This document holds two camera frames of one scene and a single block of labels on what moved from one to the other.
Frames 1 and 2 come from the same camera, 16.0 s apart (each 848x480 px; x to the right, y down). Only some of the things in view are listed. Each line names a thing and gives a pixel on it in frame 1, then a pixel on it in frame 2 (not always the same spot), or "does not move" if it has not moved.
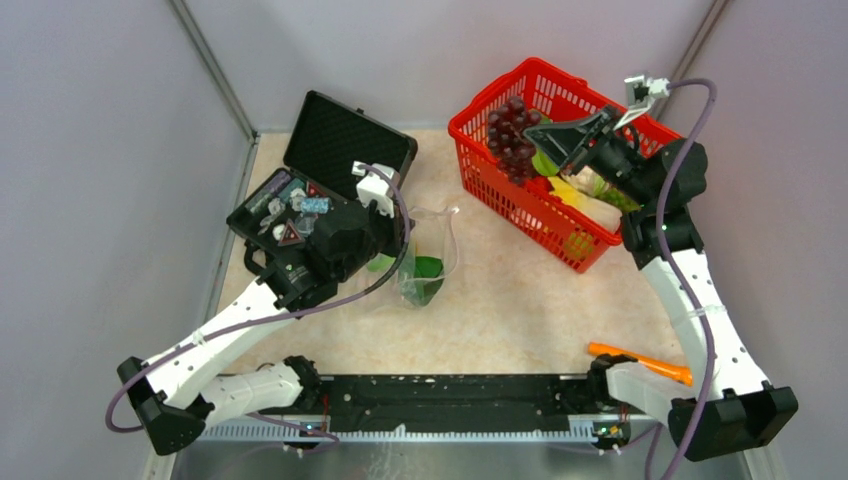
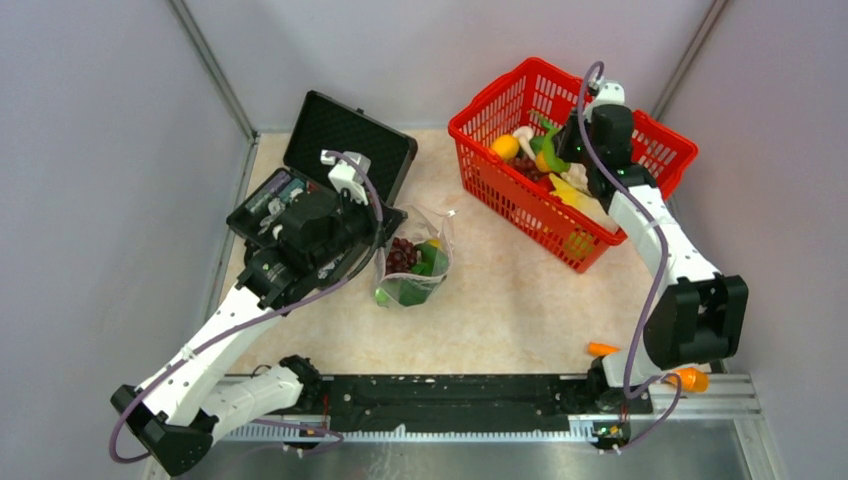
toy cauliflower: [588, 181] does not move
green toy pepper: [381, 262] to [381, 297]
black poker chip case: [325, 137] does not move
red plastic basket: [571, 229] does not move
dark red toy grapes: [515, 151] to [401, 256]
